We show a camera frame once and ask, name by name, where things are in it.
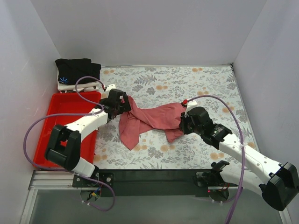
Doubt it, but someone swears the floral patterned table mat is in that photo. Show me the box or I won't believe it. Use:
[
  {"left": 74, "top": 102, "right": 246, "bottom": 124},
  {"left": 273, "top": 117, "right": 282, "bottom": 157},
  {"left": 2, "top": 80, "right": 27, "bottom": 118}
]
[{"left": 94, "top": 66, "right": 255, "bottom": 169}]

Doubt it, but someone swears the aluminium frame rail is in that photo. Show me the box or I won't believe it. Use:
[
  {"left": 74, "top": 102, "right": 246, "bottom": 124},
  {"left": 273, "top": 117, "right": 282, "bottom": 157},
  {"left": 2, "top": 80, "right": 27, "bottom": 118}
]
[{"left": 20, "top": 170, "right": 78, "bottom": 224}]

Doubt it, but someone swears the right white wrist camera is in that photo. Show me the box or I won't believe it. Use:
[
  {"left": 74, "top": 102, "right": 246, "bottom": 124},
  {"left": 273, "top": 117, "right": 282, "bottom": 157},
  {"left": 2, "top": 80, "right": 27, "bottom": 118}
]
[{"left": 182, "top": 99, "right": 198, "bottom": 118}]

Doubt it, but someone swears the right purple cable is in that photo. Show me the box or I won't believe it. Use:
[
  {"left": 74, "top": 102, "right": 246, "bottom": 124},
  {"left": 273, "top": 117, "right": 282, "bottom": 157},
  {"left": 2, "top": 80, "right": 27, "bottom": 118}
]
[{"left": 186, "top": 95, "right": 246, "bottom": 224}]

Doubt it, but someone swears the red plastic tray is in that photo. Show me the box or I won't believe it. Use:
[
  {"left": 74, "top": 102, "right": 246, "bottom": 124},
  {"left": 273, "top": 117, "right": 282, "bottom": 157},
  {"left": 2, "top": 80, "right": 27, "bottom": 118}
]
[{"left": 33, "top": 93, "right": 97, "bottom": 168}]

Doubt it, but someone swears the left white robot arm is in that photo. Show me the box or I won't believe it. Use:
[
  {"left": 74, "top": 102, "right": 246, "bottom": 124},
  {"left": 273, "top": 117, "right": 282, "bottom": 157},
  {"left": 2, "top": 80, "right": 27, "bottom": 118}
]
[{"left": 44, "top": 89, "right": 131, "bottom": 187}]

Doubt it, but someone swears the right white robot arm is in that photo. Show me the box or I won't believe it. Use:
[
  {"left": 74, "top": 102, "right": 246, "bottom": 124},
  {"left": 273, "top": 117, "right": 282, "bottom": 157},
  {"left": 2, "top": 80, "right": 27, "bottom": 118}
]
[{"left": 179, "top": 102, "right": 299, "bottom": 211}]

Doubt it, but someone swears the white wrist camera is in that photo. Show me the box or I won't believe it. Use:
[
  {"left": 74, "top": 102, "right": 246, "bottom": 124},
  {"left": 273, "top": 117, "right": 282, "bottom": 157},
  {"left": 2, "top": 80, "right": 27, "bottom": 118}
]
[
  {"left": 182, "top": 99, "right": 198, "bottom": 118},
  {"left": 103, "top": 84, "right": 116, "bottom": 92}
]

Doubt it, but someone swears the white folded t-shirt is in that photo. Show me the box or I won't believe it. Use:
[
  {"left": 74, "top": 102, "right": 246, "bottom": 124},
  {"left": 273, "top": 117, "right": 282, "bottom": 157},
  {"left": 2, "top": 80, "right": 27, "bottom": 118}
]
[{"left": 57, "top": 82, "right": 100, "bottom": 92}]

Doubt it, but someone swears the black folded t-shirt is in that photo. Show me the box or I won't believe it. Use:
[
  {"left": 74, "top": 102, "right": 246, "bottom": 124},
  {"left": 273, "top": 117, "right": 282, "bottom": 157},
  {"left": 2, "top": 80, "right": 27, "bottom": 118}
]
[{"left": 55, "top": 58, "right": 101, "bottom": 85}]

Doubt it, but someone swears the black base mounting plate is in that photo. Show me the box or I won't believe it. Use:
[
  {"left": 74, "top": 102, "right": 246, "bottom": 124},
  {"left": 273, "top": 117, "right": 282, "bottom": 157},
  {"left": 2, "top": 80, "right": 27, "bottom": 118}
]
[{"left": 72, "top": 169, "right": 239, "bottom": 196}]

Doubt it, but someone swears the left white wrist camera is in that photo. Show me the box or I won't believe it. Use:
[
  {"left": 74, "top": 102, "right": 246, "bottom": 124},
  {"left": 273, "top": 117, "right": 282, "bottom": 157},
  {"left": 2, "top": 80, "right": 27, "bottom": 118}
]
[{"left": 103, "top": 84, "right": 116, "bottom": 92}]

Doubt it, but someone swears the pink t-shirt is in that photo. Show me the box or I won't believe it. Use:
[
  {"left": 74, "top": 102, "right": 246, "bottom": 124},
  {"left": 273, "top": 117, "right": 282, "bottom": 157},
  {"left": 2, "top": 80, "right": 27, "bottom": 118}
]
[{"left": 119, "top": 96, "right": 185, "bottom": 150}]

